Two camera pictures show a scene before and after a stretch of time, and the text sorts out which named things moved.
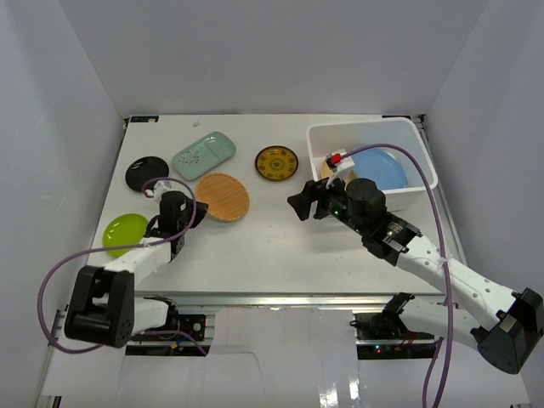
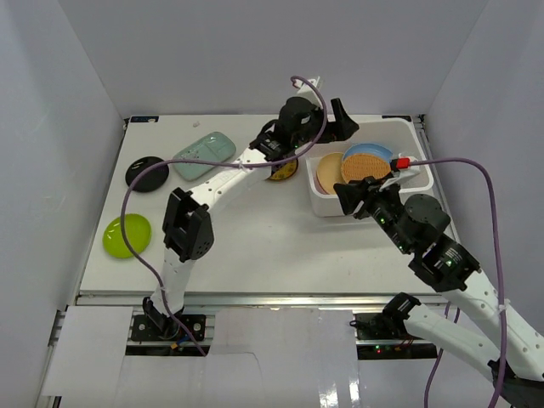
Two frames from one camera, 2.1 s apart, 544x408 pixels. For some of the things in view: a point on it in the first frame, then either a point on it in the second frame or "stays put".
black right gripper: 314,191 to 366,190
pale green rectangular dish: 203,155 stays put
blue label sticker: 144,119 stays put
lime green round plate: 123,230 stays put
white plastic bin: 398,135 stays put
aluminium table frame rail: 293,301 stays put
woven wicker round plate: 226,195 to 359,166
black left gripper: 187,211 to 330,123
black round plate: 144,169 stays put
